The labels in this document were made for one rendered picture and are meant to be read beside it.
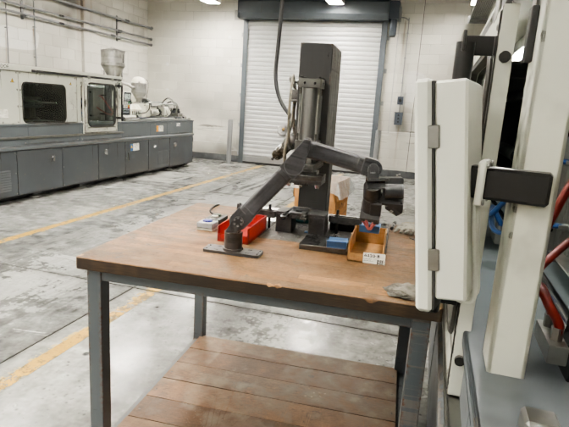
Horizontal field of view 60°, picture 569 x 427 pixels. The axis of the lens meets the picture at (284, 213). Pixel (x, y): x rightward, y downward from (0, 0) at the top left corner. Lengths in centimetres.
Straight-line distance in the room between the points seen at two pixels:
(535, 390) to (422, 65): 1041
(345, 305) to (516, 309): 61
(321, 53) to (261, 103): 972
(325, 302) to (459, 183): 71
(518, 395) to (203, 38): 1189
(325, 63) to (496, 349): 138
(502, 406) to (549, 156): 39
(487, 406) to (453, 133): 42
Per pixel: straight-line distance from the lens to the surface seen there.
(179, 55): 1270
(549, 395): 96
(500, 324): 94
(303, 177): 197
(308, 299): 143
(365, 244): 193
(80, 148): 791
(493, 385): 94
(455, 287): 86
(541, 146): 88
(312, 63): 205
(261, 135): 1175
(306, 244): 180
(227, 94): 1211
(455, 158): 83
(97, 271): 167
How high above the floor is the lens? 141
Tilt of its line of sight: 12 degrees down
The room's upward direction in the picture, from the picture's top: 4 degrees clockwise
